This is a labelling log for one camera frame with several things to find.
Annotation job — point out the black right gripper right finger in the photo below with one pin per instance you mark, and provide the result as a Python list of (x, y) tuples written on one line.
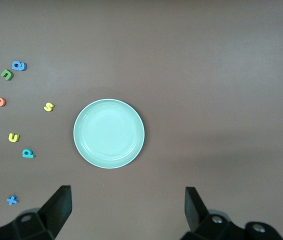
[(199, 217)]

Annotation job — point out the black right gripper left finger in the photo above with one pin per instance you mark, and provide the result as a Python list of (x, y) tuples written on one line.
[(56, 212)]

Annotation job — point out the teal foam letter p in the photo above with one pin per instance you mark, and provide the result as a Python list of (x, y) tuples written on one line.
[(29, 156)]

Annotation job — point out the yellow foam letter s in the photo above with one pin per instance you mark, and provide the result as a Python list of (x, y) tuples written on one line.
[(49, 107)]

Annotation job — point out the blue foam letter x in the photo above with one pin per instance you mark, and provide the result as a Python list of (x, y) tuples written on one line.
[(12, 200)]

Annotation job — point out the yellow foam letter u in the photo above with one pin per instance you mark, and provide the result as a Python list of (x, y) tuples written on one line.
[(13, 140)]

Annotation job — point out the green plate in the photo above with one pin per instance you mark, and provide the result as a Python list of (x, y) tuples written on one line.
[(109, 133)]

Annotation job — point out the orange foam letter e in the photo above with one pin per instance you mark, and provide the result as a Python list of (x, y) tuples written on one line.
[(2, 102)]

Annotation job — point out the brown table cover sheet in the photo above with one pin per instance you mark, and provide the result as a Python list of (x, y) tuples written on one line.
[(206, 75)]

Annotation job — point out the green foam letter u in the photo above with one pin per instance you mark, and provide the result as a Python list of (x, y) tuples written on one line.
[(3, 73)]

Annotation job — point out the blue foam letter a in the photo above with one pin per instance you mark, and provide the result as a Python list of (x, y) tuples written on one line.
[(22, 67)]

